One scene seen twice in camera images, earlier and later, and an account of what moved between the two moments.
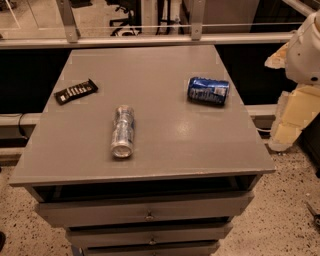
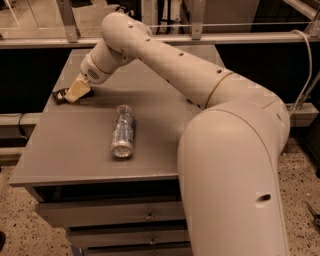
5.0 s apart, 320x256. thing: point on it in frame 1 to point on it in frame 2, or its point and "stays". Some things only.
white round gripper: (304, 59) to (93, 72)
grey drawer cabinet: (143, 151) stays
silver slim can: (122, 142) stays
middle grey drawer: (147, 234) stays
